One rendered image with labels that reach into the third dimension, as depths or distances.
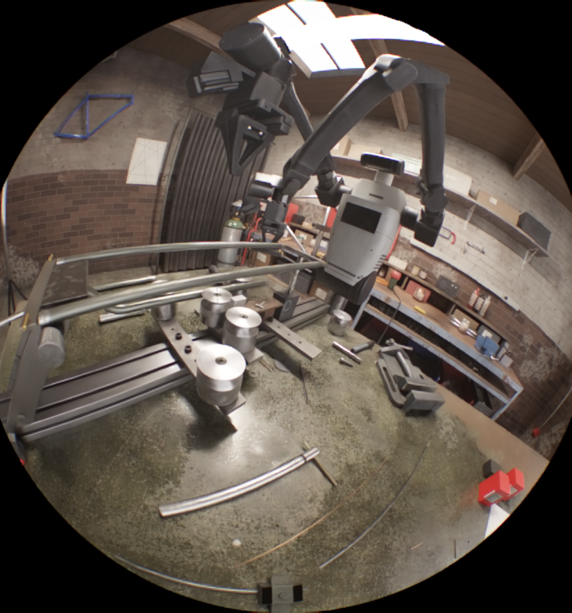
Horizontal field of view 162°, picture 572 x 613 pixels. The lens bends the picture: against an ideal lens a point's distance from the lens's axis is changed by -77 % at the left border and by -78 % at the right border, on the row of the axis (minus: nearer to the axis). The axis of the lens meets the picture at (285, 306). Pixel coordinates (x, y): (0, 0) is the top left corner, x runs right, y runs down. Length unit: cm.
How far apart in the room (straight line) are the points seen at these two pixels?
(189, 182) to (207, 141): 59
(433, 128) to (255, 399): 63
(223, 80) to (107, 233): 274
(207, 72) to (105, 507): 45
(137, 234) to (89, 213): 76
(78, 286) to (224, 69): 27
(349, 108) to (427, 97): 17
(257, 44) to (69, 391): 44
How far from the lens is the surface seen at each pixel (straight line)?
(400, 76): 45
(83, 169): 289
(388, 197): 83
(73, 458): 29
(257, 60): 30
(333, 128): 48
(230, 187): 301
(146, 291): 16
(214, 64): 29
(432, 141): 57
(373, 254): 72
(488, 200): 224
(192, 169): 269
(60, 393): 30
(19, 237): 311
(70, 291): 18
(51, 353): 15
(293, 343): 34
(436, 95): 52
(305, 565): 26
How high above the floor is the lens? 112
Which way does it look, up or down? 26 degrees down
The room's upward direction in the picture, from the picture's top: 19 degrees clockwise
